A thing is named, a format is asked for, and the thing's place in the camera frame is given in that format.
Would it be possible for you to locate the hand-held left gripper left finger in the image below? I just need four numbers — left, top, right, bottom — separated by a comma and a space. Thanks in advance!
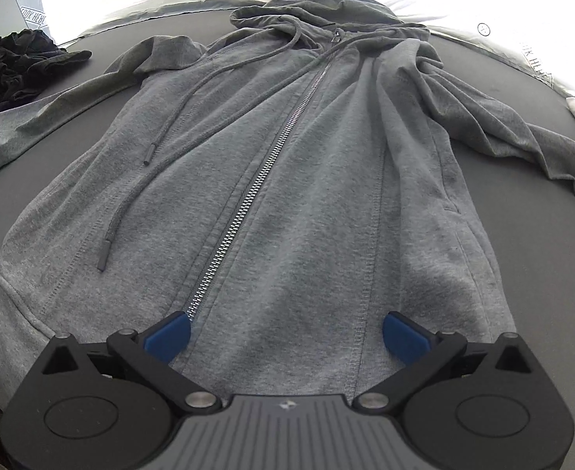
35, 312, 217, 411

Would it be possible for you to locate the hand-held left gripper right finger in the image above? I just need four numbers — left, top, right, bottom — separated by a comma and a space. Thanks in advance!
357, 312, 538, 411

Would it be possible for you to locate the grey zip hoodie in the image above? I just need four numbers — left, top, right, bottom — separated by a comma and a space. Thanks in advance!
0, 0, 575, 402

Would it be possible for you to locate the black crumpled garment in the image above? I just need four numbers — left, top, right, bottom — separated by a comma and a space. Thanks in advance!
0, 29, 93, 154

